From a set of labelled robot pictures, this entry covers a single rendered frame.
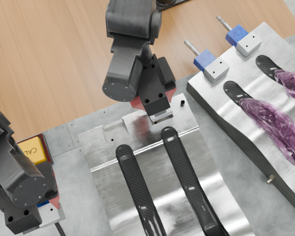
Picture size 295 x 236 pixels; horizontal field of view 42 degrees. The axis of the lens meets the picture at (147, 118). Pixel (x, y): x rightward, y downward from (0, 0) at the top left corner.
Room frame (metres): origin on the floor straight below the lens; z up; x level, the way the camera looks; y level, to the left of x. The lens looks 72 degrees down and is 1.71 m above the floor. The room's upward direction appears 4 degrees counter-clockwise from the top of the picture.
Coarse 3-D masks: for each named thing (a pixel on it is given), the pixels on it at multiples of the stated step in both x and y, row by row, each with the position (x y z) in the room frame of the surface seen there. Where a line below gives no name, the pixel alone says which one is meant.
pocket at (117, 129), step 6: (120, 120) 0.27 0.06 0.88; (108, 126) 0.25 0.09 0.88; (114, 126) 0.26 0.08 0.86; (120, 126) 0.26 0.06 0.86; (108, 132) 0.24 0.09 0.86; (114, 132) 0.24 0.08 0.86; (120, 132) 0.24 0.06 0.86; (126, 132) 0.24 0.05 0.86; (108, 138) 0.23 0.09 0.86; (114, 138) 0.23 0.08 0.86
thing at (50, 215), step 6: (42, 204) 0.08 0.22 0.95; (48, 204) 0.08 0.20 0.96; (60, 204) 0.08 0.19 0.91; (42, 210) 0.07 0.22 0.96; (48, 210) 0.07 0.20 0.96; (54, 210) 0.07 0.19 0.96; (60, 210) 0.07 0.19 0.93; (42, 216) 0.06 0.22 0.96; (48, 216) 0.06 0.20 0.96; (54, 216) 0.06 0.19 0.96; (60, 216) 0.06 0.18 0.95; (42, 222) 0.05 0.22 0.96; (48, 222) 0.05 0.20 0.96; (54, 222) 0.05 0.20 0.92
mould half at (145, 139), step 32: (96, 128) 0.25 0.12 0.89; (128, 128) 0.24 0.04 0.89; (160, 128) 0.24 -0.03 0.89; (192, 128) 0.23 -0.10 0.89; (96, 160) 0.17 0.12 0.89; (160, 160) 0.16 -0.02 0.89; (192, 160) 0.16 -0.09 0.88; (128, 192) 0.10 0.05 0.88; (160, 192) 0.09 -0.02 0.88; (224, 192) 0.08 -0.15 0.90; (128, 224) 0.03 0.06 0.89; (192, 224) 0.02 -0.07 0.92; (224, 224) 0.02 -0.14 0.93
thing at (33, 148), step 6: (36, 138) 0.25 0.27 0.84; (18, 144) 0.24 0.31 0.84; (24, 144) 0.24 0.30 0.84; (30, 144) 0.24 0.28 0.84; (36, 144) 0.24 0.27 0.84; (24, 150) 0.22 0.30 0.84; (30, 150) 0.22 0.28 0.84; (36, 150) 0.22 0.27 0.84; (42, 150) 0.22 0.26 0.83; (30, 156) 0.21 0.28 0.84; (36, 156) 0.21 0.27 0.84; (42, 156) 0.20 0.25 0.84; (36, 162) 0.19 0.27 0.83
